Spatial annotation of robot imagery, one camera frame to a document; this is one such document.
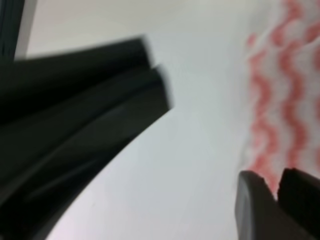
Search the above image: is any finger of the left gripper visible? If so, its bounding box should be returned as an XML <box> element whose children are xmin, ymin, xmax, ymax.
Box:
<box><xmin>0</xmin><ymin>67</ymin><xmax>170</xmax><ymax>240</ymax></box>
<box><xmin>0</xmin><ymin>38</ymin><xmax>150</xmax><ymax>120</ymax></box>

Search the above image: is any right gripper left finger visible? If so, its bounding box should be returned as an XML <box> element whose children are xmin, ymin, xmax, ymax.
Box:
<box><xmin>235</xmin><ymin>171</ymin><xmax>315</xmax><ymax>240</ymax></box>

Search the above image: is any pink white striped towel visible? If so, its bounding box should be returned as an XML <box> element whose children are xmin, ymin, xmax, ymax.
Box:
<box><xmin>244</xmin><ymin>0</ymin><xmax>320</xmax><ymax>195</ymax></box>

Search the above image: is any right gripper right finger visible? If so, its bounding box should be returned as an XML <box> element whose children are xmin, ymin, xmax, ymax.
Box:
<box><xmin>277</xmin><ymin>168</ymin><xmax>320</xmax><ymax>237</ymax></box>

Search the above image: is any black keyboard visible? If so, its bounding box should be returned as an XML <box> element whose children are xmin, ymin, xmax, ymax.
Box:
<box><xmin>0</xmin><ymin>0</ymin><xmax>25</xmax><ymax>61</ymax></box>

